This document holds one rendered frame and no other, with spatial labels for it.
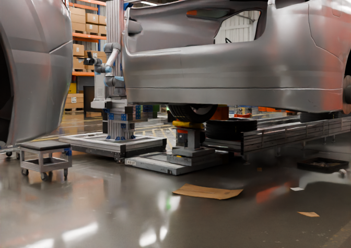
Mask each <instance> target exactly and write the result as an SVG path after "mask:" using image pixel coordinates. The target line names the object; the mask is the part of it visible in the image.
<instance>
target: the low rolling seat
mask: <svg viewBox="0 0 351 248"><path fill-rule="evenodd" d="M24 151H26V152H31V153H36V154H39V158H38V159H31V160H25V157H24ZM62 151H67V153H66V155H68V160H64V159H60V158H55V157H52V153H54V152H62ZM47 153H48V154H49V157H45V158H44V157H43V154H47ZM20 167H22V168H24V169H23V170H22V171H21V173H22V175H23V176H27V175H28V174H29V170H33V171H37V172H40V174H41V180H42V181H47V180H48V175H47V174H46V173H45V172H48V171H49V172H52V171H53V170H59V169H64V176H65V177H67V175H68V168H70V167H72V148H71V144H69V143H63V142H59V141H52V140H46V141H37V142H31V143H23V144H22V145H21V146H20Z"/></svg>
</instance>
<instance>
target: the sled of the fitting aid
mask: <svg viewBox="0 0 351 248"><path fill-rule="evenodd" d="M217 160H220V153H216V152H214V153H209V154H205V155H200V156H195V157H189V156H183V155H176V154H170V155H167V162H171V163H177V164H182V165H186V166H195V165H199V164H204V163H208V162H213V161H217Z"/></svg>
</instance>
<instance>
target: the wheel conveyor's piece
mask: <svg viewBox="0 0 351 248"><path fill-rule="evenodd" d="M297 117H300V115H294V116H285V117H282V119H287V120H283V124H291V125H293V124H300V118H297ZM291 118H294V119H291ZM348 119H351V116H349V117H342V118H337V119H331V120H329V123H328V126H329V133H328V135H329V136H332V139H333V141H332V142H335V141H334V139H335V135H336V134H341V133H345V132H350V126H351V122H350V121H351V120H348Z"/></svg>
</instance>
